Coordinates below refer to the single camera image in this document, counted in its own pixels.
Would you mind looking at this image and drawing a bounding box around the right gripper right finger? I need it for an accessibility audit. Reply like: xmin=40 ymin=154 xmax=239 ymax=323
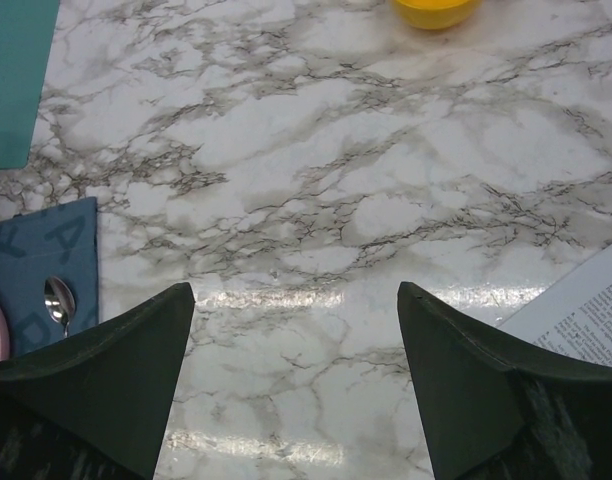
xmin=397 ymin=282 xmax=612 ymax=479

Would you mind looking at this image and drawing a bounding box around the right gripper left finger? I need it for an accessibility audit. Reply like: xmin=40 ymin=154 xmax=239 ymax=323
xmin=0 ymin=283 xmax=194 ymax=479

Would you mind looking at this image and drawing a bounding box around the teal folder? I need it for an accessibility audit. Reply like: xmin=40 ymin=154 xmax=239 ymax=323
xmin=0 ymin=0 xmax=60 ymax=170

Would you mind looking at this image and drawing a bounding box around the silver spoon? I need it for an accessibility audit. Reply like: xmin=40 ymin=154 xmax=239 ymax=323
xmin=44 ymin=276 xmax=76 ymax=338

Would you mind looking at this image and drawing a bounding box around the blue letter placemat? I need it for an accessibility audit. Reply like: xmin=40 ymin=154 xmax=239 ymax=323
xmin=0 ymin=197 xmax=99 ymax=357

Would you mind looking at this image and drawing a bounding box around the orange bowl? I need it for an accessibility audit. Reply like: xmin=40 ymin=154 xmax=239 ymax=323
xmin=391 ymin=0 xmax=482 ymax=30

